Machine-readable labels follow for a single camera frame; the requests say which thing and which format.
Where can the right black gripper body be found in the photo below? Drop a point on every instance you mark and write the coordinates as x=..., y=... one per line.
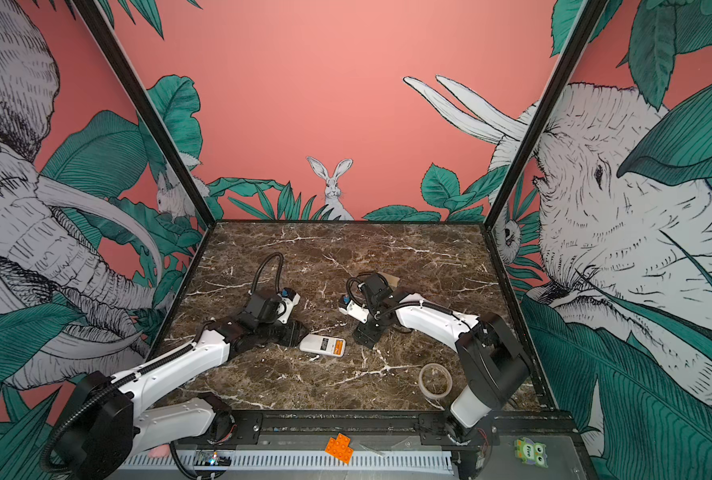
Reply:
x=373, y=329

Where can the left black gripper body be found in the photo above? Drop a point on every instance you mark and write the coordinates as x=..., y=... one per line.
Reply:
x=286, y=334

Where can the white red remote control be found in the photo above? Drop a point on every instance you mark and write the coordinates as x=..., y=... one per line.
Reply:
x=323, y=345

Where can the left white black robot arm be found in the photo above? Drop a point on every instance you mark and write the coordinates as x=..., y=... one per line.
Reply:
x=109, y=418

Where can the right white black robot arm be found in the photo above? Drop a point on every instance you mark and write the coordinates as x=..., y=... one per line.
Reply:
x=493, y=359

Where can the clear tape roll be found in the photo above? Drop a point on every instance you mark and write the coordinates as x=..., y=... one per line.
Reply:
x=435, y=381

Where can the small green circuit board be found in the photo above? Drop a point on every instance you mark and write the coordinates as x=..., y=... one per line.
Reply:
x=212, y=459

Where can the orange toy brick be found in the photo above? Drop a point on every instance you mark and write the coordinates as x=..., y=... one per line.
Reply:
x=340, y=448

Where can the green owl toy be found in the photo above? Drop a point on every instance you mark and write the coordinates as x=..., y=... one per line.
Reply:
x=530, y=452

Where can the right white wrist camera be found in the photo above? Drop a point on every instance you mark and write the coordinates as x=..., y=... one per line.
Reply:
x=354, y=310

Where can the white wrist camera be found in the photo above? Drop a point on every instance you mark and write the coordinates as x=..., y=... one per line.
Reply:
x=354, y=310
x=289, y=300

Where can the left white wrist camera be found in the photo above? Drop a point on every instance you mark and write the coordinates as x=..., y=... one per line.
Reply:
x=289, y=300

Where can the black front mounting rail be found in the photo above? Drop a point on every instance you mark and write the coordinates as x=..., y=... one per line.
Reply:
x=431, y=427

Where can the white slotted cable duct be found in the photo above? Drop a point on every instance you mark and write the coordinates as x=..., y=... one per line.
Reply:
x=255, y=460

